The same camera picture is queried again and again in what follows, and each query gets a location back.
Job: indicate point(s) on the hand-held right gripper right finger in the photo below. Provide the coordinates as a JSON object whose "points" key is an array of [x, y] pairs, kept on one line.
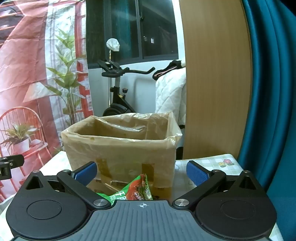
{"points": [[196, 172]]}

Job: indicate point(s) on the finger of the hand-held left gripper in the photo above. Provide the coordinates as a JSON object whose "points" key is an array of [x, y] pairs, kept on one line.
{"points": [[12, 160]]}

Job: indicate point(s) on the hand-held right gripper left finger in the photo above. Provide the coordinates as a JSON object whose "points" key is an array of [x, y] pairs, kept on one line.
{"points": [[84, 172]]}

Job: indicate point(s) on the brown cardboard box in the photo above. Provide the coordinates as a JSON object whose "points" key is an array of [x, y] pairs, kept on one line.
{"points": [[129, 157]]}

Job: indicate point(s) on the green snack packet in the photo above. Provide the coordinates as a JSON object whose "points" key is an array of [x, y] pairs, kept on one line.
{"points": [[131, 191]]}

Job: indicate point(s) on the green checked tablecloth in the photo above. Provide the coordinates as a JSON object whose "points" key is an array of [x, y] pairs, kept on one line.
{"points": [[208, 163]]}

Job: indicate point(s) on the black exercise bike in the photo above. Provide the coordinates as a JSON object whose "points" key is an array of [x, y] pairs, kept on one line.
{"points": [[118, 102]]}

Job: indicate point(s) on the white quilted blanket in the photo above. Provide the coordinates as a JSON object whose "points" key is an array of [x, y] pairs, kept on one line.
{"points": [[171, 97]]}

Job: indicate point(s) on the wooden panel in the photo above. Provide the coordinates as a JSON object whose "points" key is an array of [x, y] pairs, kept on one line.
{"points": [[215, 81]]}

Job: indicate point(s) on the teal curtain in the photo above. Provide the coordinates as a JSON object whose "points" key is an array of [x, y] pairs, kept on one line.
{"points": [[272, 104]]}

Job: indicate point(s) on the black garment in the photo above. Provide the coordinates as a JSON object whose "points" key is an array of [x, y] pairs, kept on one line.
{"points": [[170, 67]]}

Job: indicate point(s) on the white crumpled cloth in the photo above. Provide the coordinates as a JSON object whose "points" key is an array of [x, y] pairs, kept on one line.
{"points": [[113, 44]]}

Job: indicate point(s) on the dark glass window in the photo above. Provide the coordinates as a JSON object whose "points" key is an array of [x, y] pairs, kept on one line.
{"points": [[129, 30]]}

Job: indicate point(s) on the red printed wall cloth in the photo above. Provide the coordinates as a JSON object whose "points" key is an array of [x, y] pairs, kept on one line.
{"points": [[34, 81]]}

